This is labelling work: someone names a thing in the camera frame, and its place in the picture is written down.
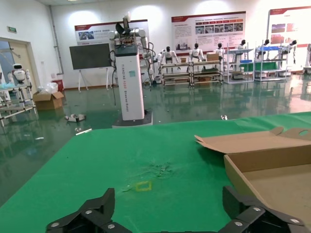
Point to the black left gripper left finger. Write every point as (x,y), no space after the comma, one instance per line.
(97,213)

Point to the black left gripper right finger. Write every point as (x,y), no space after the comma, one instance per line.
(252,213)

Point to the open brown cardboard box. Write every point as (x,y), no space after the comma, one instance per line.
(255,145)

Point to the open cardboard box with flaps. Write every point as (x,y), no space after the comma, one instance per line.
(46,103)

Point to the closed cardboard box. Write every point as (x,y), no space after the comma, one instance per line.
(212,56)

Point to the small cardboard box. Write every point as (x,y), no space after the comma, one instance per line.
(183,60)

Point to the white strip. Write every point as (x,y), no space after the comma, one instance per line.
(83,131)

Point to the grey floor debris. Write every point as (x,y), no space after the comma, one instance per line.
(75,118)

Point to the small silver metal piece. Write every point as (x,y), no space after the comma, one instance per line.
(224,117)

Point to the red bin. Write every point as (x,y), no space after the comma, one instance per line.
(58,85)

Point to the clear plastic bag pile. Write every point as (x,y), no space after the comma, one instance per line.
(48,87)

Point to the green panel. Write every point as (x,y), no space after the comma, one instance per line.
(266,66)

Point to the dark screen on stand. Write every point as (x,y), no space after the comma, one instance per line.
(90,55)

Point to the small white round-head robot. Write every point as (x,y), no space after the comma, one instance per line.
(18,72)

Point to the white metal shelf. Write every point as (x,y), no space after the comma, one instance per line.
(239,50)

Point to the white black humanoid robot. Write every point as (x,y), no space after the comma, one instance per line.
(241,48)
(291,47)
(219,51)
(263,47)
(168,55)
(196,53)

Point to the white shelf with blue trays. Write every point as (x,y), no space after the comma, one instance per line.
(269,49)

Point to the white poster with red photos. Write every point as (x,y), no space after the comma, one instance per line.
(291,24)

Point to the green exit sign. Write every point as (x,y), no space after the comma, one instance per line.
(12,29)

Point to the white pipe frame rack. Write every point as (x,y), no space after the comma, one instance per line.
(22,97)

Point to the pipe frame workbench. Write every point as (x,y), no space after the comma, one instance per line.
(206,63)
(176,65)

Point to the white wall pipe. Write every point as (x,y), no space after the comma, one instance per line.
(56,48)

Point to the beige door with frame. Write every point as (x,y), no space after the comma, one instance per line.
(22,55)

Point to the wide white red wall poster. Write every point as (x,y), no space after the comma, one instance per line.
(209,24)

